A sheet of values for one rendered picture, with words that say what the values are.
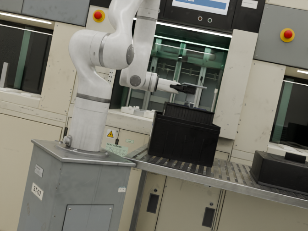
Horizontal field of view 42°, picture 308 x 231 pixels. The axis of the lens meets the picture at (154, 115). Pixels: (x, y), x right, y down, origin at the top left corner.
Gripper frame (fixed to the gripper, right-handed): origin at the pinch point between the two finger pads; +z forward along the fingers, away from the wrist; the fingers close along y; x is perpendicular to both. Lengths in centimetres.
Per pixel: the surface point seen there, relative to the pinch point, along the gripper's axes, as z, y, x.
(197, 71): 14, -115, 18
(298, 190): 43, 33, -29
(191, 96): 0.9, 1.6, -2.7
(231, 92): 21.7, -18.6, 3.6
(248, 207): 43, -20, -51
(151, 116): -14, -50, -17
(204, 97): 23, -115, 0
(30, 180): -52, 37, -44
